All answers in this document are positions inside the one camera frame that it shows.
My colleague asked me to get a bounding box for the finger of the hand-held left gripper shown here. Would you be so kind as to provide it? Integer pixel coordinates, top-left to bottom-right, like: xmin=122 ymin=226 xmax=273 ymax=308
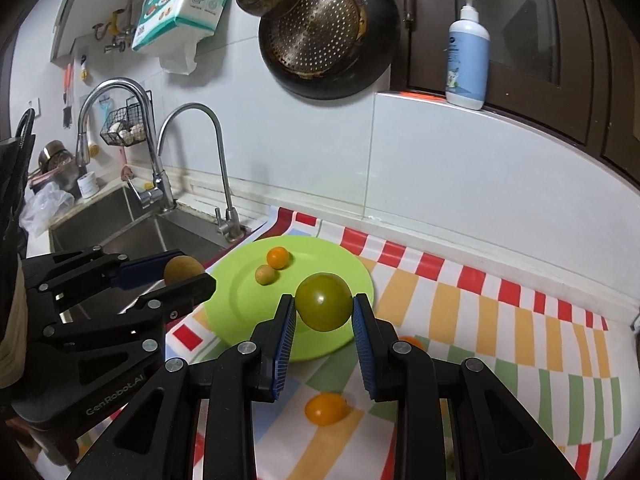
xmin=22 ymin=246 xmax=177 ymax=297
xmin=41 ymin=272 xmax=217 ymax=357

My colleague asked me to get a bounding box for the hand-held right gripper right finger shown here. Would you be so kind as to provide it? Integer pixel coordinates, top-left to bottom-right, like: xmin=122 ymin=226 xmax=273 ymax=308
xmin=351 ymin=294 xmax=583 ymax=480

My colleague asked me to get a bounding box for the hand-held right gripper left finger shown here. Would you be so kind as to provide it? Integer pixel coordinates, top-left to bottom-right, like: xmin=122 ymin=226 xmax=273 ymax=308
xmin=65 ymin=294 xmax=297 ymax=480

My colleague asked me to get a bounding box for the dark green tomato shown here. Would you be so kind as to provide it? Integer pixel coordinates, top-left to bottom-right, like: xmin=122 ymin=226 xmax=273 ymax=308
xmin=295 ymin=272 xmax=353 ymax=332

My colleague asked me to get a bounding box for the green plastic plate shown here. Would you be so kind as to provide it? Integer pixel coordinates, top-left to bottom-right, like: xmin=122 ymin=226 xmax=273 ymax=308
xmin=202 ymin=236 xmax=376 ymax=362

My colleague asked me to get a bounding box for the person's left forearm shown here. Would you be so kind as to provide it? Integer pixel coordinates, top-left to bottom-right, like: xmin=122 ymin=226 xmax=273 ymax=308
xmin=0 ymin=137 xmax=38 ymax=401

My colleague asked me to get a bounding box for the stainless steel sink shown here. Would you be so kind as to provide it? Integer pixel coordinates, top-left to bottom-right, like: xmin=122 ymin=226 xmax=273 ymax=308
xmin=49 ymin=185 xmax=253 ymax=331

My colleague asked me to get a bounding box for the small orange kumquat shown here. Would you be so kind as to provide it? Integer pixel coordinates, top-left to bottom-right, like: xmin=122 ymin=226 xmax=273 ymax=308
xmin=266 ymin=246 xmax=292 ymax=270

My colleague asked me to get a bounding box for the white cup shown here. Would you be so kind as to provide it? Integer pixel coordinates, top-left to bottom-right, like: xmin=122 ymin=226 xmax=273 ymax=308
xmin=77 ymin=172 xmax=102 ymax=197

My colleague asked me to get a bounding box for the clear plastic bag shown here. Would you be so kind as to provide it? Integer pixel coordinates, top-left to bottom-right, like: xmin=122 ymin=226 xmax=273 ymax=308
xmin=20 ymin=182 xmax=76 ymax=238

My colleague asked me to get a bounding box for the thin gooseneck metal faucet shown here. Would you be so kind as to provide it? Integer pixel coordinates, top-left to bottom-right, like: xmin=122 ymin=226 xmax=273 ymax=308
xmin=156 ymin=102 xmax=246 ymax=241

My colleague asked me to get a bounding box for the colourful checked table mat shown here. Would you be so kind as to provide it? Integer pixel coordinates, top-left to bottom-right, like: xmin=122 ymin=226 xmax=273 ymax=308
xmin=75 ymin=205 xmax=613 ymax=480

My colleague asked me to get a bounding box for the metal pot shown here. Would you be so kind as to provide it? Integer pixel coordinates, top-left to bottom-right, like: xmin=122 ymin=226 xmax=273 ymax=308
xmin=39 ymin=141 xmax=77 ymax=182

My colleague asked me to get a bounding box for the tall pull-down metal faucet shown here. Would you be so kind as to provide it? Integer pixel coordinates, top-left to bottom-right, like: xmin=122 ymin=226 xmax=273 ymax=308
xmin=75 ymin=77 xmax=177 ymax=213

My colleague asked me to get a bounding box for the hanging tissue pack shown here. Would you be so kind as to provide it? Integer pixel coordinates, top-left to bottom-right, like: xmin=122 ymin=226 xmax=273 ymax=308
xmin=131 ymin=0 xmax=236 ymax=77

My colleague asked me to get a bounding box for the perforated metal strainer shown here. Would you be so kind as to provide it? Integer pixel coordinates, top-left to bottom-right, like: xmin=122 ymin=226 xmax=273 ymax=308
xmin=265 ymin=0 xmax=368 ymax=78

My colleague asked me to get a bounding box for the black frying pan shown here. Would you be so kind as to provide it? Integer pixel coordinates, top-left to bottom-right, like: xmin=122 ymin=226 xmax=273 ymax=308
xmin=258 ymin=0 xmax=401 ymax=101

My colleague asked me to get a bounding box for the dark brown cabinet door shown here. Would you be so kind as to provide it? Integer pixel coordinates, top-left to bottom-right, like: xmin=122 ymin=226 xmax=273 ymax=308
xmin=392 ymin=0 xmax=640 ymax=181

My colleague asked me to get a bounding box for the black wire basket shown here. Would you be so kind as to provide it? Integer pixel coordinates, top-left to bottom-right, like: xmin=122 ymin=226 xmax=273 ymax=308
xmin=100 ymin=100 xmax=153 ymax=147

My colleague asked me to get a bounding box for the orange handled brush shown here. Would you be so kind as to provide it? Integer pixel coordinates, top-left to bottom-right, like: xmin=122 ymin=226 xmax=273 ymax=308
xmin=62 ymin=63 xmax=74 ymax=128

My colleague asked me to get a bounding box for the wall tap with yellow handle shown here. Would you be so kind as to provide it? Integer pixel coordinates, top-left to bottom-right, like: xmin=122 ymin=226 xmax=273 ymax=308
xmin=94 ymin=0 xmax=139 ymax=54

